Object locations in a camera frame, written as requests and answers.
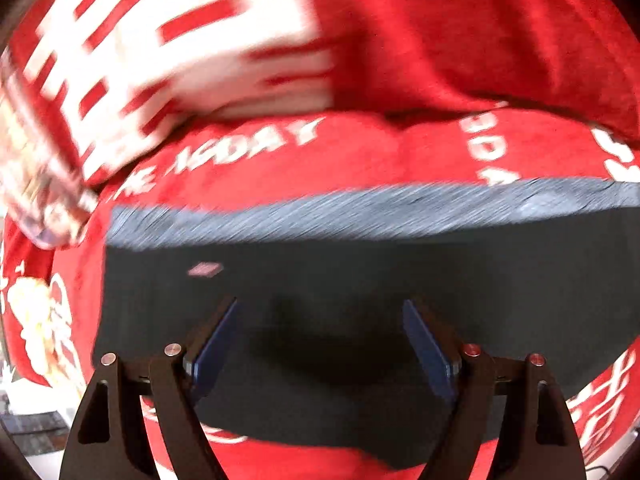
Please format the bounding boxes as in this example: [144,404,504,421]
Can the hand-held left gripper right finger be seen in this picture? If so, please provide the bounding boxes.
[401,298,589,480]

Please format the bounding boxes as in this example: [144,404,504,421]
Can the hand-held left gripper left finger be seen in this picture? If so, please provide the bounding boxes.
[59,296,241,480]

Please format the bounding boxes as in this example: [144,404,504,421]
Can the black pants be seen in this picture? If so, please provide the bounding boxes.
[92,177,640,471]

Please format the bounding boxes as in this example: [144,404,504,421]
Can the cream plush pillow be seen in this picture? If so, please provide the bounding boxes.
[6,275,68,386]

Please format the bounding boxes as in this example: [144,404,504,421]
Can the picture print cushion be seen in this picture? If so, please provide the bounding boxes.
[0,52,99,251]

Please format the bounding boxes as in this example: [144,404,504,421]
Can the red printed sofa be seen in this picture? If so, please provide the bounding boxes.
[0,0,640,480]

